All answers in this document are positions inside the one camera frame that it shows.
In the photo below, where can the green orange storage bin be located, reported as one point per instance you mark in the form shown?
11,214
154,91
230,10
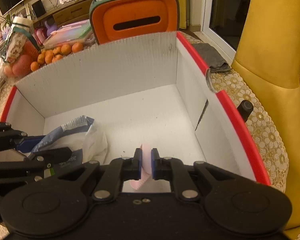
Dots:
113,20

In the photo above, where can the gift bag with green ribbon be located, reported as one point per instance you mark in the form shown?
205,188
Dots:
20,32

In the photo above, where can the red white cardboard box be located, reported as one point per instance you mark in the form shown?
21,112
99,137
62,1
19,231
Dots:
144,90

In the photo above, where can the wooden tv cabinet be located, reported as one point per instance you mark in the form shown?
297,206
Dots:
60,14

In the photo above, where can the grey cloth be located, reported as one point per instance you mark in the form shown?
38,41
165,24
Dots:
212,57

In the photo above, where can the black speaker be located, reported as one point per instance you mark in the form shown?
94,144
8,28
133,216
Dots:
38,8

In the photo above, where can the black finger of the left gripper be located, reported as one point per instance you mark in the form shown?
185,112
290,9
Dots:
52,157

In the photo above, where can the pink binder clip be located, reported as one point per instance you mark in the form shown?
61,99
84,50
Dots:
146,168

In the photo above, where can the pale red apple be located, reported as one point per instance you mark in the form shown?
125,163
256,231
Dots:
8,71

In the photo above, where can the black cylinder handle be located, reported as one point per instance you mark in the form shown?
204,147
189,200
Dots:
245,109

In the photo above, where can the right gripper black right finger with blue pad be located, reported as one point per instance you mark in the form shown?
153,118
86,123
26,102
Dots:
176,173

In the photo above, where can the yellow chair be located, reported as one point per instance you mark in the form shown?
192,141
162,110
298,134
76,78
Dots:
268,59

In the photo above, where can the tangerine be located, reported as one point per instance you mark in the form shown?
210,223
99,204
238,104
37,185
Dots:
76,47
34,66
49,56
66,49
41,59
57,51

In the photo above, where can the lace tablecloth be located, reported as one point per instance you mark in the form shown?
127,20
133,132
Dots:
230,206

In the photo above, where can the blue white snack wrapper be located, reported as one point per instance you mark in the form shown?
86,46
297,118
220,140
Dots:
85,138

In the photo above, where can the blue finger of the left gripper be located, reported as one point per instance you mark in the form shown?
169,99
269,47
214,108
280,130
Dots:
28,143

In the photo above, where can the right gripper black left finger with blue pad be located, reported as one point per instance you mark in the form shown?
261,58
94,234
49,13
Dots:
111,177

